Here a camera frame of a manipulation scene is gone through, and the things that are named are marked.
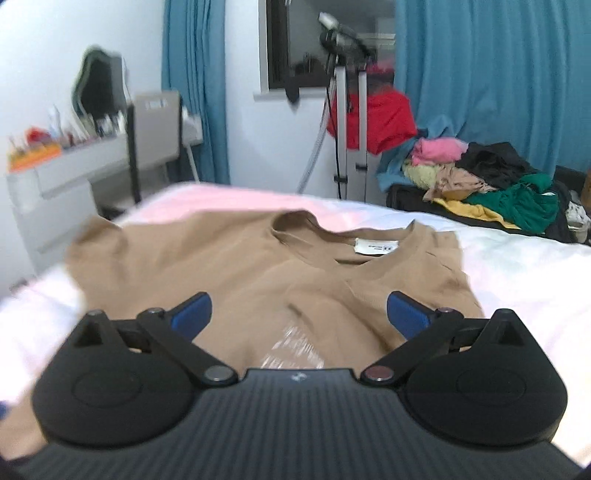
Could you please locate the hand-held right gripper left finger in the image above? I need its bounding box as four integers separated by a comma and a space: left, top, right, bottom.
69, 292, 239, 388

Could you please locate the black garment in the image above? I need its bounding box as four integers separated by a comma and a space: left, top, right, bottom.
455, 142, 539, 190

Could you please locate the white vanity desk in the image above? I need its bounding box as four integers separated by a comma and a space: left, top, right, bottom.
7, 134, 139, 287

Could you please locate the beige patterned garment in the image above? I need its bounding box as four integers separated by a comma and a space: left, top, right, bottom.
422, 164, 499, 201

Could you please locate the orange tray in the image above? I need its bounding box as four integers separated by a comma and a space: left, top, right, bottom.
8, 143, 63, 172

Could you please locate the green garment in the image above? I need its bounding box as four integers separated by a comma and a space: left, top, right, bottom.
464, 173, 566, 232

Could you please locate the black and white chair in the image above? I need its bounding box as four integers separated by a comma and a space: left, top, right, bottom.
124, 91, 185, 204

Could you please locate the tan t-shirt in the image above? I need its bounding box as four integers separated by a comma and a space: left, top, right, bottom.
0, 210, 485, 462

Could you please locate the mustard yellow garment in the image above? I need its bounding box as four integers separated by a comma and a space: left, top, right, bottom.
434, 198, 518, 229

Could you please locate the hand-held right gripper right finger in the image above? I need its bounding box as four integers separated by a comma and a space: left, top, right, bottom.
359, 291, 532, 387

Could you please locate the wavy vanity mirror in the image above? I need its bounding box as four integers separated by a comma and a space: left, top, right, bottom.
71, 46, 127, 121

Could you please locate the dark window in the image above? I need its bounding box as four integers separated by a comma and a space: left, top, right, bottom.
259, 0, 397, 90

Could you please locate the pink garment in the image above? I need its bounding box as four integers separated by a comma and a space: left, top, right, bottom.
411, 137, 469, 168

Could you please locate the white patterned cloth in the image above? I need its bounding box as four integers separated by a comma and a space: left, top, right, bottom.
566, 189, 591, 232

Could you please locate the small black hanging object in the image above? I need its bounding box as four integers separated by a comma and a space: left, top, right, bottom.
284, 69, 301, 104

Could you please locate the garment steamer stand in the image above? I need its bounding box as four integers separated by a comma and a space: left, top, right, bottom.
298, 11, 372, 201

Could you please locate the narrow blue curtain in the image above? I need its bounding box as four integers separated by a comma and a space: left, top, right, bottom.
161, 0, 232, 185

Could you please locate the pale yellow garment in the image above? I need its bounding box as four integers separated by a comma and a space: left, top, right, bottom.
402, 164, 439, 188

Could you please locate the bed with pastel sheet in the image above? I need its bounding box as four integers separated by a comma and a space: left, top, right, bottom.
0, 182, 591, 467

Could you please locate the wide blue curtain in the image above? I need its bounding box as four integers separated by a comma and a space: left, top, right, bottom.
394, 0, 591, 169

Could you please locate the group of cosmetic bottles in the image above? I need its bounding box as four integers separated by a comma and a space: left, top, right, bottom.
48, 104, 127, 148

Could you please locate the blue garment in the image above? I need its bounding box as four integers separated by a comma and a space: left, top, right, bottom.
376, 115, 455, 190

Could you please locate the red garment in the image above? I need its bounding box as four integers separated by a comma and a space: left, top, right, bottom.
327, 90, 419, 155

